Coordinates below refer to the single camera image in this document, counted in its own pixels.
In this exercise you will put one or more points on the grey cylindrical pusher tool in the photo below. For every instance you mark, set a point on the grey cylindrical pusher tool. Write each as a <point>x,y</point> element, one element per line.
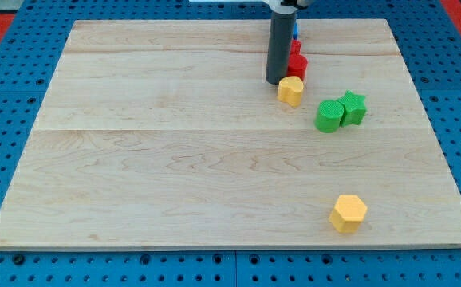
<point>279,46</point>

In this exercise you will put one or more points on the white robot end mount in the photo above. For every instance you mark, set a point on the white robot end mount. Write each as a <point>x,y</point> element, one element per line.
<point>287,6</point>

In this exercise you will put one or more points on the yellow heart block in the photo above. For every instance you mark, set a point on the yellow heart block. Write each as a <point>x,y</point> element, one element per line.
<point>290,90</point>

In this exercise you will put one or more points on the yellow hexagon block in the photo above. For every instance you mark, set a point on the yellow hexagon block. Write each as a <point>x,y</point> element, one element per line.
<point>348,213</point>

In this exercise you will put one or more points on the blue block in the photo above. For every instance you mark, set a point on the blue block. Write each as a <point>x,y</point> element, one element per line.
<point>295,32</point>

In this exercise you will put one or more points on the red block behind cylinder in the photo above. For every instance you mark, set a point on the red block behind cylinder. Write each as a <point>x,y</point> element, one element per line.
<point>295,47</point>

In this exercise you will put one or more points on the green cylinder block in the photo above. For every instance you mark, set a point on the green cylinder block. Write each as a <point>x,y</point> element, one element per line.
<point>329,115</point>

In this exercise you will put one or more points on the green star block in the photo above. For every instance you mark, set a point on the green star block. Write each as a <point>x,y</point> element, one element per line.
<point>354,108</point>

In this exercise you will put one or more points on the wooden board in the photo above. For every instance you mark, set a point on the wooden board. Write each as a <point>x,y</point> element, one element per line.
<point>165,135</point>

